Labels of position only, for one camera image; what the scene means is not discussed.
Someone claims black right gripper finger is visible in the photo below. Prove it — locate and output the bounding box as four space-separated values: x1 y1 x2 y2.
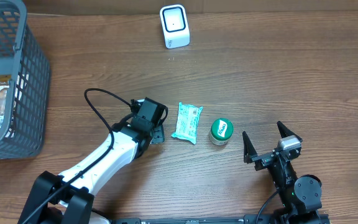
242 131 257 164
277 121 303 142

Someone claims green lid jar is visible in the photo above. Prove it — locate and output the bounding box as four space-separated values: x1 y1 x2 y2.
209 118 234 146

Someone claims teal tissue packet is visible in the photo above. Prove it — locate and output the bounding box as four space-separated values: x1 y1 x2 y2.
172 102 203 144

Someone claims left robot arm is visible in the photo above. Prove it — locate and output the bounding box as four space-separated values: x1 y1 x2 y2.
19 98 168 223

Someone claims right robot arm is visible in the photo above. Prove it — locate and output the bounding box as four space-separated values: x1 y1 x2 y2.
242 121 329 223

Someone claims white barcode scanner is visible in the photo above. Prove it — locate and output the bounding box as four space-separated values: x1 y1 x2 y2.
159 4 190 49

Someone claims grey plastic mesh basket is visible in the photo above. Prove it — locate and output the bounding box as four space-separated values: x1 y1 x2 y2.
0 0 51 159

